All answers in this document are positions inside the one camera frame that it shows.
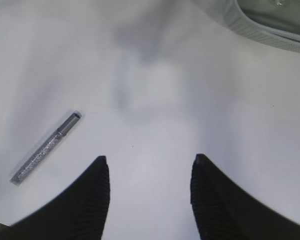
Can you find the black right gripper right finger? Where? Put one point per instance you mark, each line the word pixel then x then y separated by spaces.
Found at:
pixel 224 211

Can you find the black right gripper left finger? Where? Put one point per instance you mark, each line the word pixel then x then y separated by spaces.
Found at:
pixel 78 213

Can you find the silver glitter glue pen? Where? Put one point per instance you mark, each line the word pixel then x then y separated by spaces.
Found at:
pixel 45 149

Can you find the green plastic woven basket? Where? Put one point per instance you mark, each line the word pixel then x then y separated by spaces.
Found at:
pixel 275 23

